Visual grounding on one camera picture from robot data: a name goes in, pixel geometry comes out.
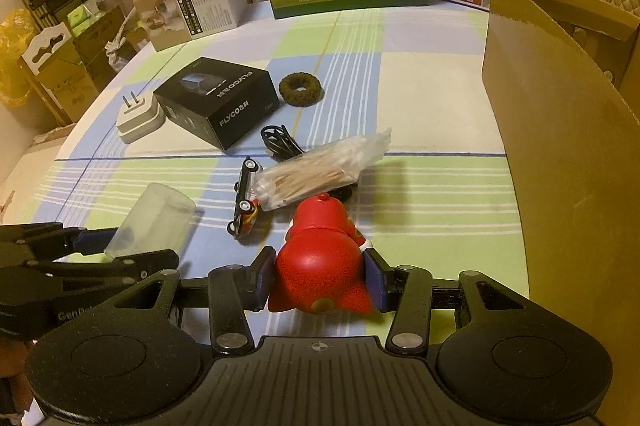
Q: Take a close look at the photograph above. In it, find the green tissue box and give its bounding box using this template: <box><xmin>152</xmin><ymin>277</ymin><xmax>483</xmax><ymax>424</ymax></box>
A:
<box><xmin>67</xmin><ymin>1</ymin><xmax>108</xmax><ymax>33</ymax></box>

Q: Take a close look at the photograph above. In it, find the black product box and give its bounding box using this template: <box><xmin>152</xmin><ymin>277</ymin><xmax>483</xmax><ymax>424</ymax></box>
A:
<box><xmin>152</xmin><ymin>56</ymin><xmax>281</xmax><ymax>153</ymax></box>

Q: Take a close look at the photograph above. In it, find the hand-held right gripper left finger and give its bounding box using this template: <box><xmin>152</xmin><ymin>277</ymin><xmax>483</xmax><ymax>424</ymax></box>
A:
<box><xmin>114</xmin><ymin>246</ymin><xmax>277</xmax><ymax>355</ymax></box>

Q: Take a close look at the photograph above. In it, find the brown cardboard box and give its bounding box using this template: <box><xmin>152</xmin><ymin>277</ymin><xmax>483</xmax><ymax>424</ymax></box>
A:
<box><xmin>481</xmin><ymin>0</ymin><xmax>640</xmax><ymax>426</ymax></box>

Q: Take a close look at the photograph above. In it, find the toy car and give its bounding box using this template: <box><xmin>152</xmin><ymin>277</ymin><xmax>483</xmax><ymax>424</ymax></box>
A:
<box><xmin>226</xmin><ymin>157</ymin><xmax>263</xmax><ymax>239</ymax></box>

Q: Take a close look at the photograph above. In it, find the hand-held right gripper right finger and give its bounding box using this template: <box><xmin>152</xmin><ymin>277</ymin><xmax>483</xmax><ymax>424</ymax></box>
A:
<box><xmin>364</xmin><ymin>249</ymin><xmax>507</xmax><ymax>355</ymax></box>

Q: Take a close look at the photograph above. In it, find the cardboard carton with white handle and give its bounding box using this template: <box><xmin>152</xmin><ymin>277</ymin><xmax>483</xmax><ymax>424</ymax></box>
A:
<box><xmin>17</xmin><ymin>24</ymin><xmax>101</xmax><ymax>126</ymax></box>

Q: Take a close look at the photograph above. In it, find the checked tablecloth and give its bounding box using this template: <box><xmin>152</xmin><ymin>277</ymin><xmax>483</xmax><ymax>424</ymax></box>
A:
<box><xmin>0</xmin><ymin>0</ymin><xmax>532</xmax><ymax>307</ymax></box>

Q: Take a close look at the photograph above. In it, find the brown ring-shaped pad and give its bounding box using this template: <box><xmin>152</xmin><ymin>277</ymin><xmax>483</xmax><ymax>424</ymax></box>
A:
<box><xmin>278</xmin><ymin>73</ymin><xmax>325</xmax><ymax>108</ymax></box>

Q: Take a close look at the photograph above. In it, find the black cable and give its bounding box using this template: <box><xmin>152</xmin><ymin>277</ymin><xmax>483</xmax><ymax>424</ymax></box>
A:
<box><xmin>260</xmin><ymin>125</ymin><xmax>356</xmax><ymax>202</ymax></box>

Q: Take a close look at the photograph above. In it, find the bag of cotton swabs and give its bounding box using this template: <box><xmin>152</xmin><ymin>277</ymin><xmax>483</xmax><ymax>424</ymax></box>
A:
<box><xmin>250</xmin><ymin>129</ymin><xmax>393</xmax><ymax>212</ymax></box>

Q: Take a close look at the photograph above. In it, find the plain cardboard carton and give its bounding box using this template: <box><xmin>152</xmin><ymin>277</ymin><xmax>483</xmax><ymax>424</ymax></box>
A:
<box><xmin>72</xmin><ymin>4</ymin><xmax>138</xmax><ymax>80</ymax></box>

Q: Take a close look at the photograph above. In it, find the red toy figure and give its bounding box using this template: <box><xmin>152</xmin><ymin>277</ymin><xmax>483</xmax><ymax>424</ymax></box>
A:
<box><xmin>267</xmin><ymin>193</ymin><xmax>376</xmax><ymax>317</ymax></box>

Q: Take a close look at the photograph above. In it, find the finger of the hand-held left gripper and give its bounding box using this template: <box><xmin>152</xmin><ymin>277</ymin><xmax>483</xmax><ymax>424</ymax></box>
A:
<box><xmin>0</xmin><ymin>250</ymin><xmax>179</xmax><ymax>307</ymax></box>
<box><xmin>0</xmin><ymin>222</ymin><xmax>126</xmax><ymax>269</ymax></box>

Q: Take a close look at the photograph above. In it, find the clear plastic cup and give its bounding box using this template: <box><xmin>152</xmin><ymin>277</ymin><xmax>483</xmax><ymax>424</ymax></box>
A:
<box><xmin>102</xmin><ymin>183</ymin><xmax>197</xmax><ymax>263</ymax></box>

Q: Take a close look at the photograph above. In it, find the yellow plastic bag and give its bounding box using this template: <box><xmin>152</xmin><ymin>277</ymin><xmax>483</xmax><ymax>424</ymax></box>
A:
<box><xmin>0</xmin><ymin>9</ymin><xmax>40</xmax><ymax>102</ymax></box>

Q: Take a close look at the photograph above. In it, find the white plug charger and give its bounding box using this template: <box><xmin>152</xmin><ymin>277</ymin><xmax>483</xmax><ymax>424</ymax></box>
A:
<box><xmin>115</xmin><ymin>90</ymin><xmax>165</xmax><ymax>144</ymax></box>

